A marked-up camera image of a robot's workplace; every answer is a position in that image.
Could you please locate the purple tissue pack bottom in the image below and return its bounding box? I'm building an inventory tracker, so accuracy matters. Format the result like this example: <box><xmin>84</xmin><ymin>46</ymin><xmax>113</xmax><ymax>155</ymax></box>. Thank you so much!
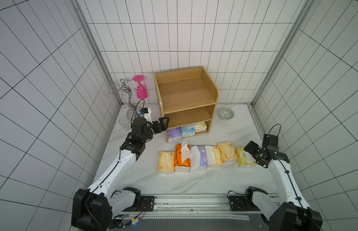
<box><xmin>166</xmin><ymin>128</ymin><xmax>182</xmax><ymax>142</ymax></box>

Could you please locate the purple tissue pack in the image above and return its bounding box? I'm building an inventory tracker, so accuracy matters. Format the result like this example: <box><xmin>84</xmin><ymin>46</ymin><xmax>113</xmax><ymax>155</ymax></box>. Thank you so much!
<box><xmin>166</xmin><ymin>128</ymin><xmax>182</xmax><ymax>142</ymax></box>
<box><xmin>190</xmin><ymin>145</ymin><xmax>208</xmax><ymax>172</ymax></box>

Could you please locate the white-yellow tissue pack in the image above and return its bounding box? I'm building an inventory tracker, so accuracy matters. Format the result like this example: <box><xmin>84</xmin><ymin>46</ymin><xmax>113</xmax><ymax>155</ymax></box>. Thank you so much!
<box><xmin>235</xmin><ymin>147</ymin><xmax>256</xmax><ymax>168</ymax></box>

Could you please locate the blue tissue pack bottom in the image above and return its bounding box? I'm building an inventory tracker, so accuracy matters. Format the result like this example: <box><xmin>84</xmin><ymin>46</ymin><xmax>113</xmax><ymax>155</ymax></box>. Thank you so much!
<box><xmin>180</xmin><ymin>125</ymin><xmax>195</xmax><ymax>138</ymax></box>

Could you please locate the beige tissue pack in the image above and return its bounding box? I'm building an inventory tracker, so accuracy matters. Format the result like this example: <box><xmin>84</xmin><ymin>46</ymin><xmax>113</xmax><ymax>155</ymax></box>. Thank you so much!
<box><xmin>218</xmin><ymin>141</ymin><xmax>237</xmax><ymax>162</ymax></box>
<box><xmin>205</xmin><ymin>145</ymin><xmax>223</xmax><ymax>167</ymax></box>

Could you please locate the yellow tissue pack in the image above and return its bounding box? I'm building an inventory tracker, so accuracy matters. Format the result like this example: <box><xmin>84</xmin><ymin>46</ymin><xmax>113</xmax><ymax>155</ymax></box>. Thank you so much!
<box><xmin>158</xmin><ymin>151</ymin><xmax>175</xmax><ymax>174</ymax></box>

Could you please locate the yellow-white tissue pack bottom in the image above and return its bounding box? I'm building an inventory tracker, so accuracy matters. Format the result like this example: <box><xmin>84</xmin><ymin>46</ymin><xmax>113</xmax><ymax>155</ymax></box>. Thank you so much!
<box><xmin>193</xmin><ymin>121</ymin><xmax>207</xmax><ymax>133</ymax></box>

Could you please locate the orange tissue pack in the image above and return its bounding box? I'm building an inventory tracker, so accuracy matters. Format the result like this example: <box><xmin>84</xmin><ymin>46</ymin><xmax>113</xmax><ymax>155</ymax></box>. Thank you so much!
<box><xmin>174</xmin><ymin>141</ymin><xmax>191</xmax><ymax>172</ymax></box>

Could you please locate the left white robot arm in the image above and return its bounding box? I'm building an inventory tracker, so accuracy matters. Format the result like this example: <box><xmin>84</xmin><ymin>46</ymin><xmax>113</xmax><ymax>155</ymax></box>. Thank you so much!
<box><xmin>71</xmin><ymin>115</ymin><xmax>169</xmax><ymax>231</ymax></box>

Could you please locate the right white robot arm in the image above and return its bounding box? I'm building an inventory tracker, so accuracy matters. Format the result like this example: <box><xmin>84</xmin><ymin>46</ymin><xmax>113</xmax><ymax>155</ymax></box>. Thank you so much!
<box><xmin>244</xmin><ymin>134</ymin><xmax>323</xmax><ymax>231</ymax></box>

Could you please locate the wooden three-tier shelf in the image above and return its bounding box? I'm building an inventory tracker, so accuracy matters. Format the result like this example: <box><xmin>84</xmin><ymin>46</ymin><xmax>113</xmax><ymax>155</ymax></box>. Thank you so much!
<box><xmin>154</xmin><ymin>66</ymin><xmax>220</xmax><ymax>133</ymax></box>

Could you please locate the silver glass holder stand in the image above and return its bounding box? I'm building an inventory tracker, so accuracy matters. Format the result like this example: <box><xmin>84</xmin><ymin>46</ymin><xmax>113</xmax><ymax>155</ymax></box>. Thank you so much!
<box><xmin>107</xmin><ymin>79</ymin><xmax>142</xmax><ymax>120</ymax></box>

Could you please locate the clear plastic cup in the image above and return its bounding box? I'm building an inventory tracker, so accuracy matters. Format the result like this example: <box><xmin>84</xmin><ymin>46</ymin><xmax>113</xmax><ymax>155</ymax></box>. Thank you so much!
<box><xmin>118</xmin><ymin>115</ymin><xmax>131</xmax><ymax>131</ymax></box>

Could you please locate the pink wine glass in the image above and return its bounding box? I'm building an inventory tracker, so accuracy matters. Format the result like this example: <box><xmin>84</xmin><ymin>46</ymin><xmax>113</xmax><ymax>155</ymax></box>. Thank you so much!
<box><xmin>133</xmin><ymin>75</ymin><xmax>148</xmax><ymax>100</ymax></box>

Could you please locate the patterned ceramic bowl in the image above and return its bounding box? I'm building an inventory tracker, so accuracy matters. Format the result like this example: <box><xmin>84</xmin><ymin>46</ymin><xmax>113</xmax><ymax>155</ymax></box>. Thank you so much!
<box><xmin>218</xmin><ymin>107</ymin><xmax>234</xmax><ymax>120</ymax></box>

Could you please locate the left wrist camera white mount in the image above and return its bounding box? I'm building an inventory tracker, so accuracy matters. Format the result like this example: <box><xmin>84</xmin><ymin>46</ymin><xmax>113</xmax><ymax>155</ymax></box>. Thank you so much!
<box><xmin>140</xmin><ymin>107</ymin><xmax>152</xmax><ymax>123</ymax></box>

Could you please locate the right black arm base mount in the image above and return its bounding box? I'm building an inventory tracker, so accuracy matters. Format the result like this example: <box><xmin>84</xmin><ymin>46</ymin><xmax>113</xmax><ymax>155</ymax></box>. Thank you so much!
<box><xmin>227</xmin><ymin>186</ymin><xmax>268</xmax><ymax>212</ymax></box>

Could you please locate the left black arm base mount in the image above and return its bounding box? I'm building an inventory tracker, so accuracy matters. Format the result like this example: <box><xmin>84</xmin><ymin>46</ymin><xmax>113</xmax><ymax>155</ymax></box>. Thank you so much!
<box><xmin>123</xmin><ymin>187</ymin><xmax>155</xmax><ymax>212</ymax></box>

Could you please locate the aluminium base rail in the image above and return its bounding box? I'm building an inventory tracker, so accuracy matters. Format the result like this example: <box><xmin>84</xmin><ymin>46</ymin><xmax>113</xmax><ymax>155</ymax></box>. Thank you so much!
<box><xmin>118</xmin><ymin>193</ymin><xmax>280</xmax><ymax>220</ymax></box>

